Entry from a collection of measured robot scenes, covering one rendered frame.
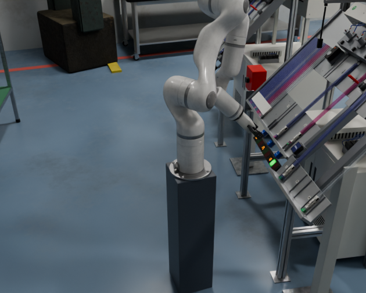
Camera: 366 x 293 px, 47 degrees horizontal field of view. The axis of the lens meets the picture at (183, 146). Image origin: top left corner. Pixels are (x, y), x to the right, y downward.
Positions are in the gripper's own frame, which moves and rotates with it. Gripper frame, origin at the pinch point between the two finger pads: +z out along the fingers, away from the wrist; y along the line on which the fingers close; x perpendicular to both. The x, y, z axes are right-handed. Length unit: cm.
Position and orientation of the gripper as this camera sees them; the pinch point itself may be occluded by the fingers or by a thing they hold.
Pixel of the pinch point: (257, 132)
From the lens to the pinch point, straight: 207.1
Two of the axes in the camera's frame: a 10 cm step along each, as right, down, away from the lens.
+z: 7.1, 5.5, 4.4
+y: 1.5, 4.9, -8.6
